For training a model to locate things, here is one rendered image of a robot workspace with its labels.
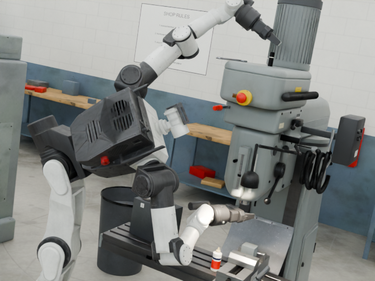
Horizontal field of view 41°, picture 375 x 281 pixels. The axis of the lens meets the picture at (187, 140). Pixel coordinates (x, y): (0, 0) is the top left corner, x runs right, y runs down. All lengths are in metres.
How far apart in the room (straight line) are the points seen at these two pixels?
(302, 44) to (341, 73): 4.07
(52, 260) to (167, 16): 5.53
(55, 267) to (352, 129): 1.37
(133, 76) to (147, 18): 5.49
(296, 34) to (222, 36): 4.60
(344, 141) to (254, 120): 0.45
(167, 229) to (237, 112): 0.58
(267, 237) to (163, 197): 0.92
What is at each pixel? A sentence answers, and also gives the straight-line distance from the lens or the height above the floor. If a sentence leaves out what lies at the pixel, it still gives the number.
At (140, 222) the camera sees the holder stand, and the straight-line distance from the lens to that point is 2.54.
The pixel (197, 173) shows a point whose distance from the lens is 6.69.
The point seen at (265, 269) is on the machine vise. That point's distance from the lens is 2.44.
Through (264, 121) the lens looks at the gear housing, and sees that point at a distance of 2.06.
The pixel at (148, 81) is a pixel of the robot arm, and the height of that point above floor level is 1.76.
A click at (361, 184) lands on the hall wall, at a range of 6.44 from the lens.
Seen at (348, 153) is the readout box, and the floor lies 1.57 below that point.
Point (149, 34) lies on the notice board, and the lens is 7.43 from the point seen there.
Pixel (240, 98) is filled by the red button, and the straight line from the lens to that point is 1.94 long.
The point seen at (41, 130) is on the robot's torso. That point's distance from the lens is 2.07.
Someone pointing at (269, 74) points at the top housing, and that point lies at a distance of 1.96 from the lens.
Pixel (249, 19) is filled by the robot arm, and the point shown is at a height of 2.07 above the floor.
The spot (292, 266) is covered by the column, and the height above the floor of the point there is 0.91.
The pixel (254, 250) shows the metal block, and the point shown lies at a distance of 2.30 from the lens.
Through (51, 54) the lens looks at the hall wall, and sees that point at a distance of 8.55.
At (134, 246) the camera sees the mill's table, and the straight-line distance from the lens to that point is 2.48.
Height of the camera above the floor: 1.94
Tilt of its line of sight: 11 degrees down
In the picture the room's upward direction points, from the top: 9 degrees clockwise
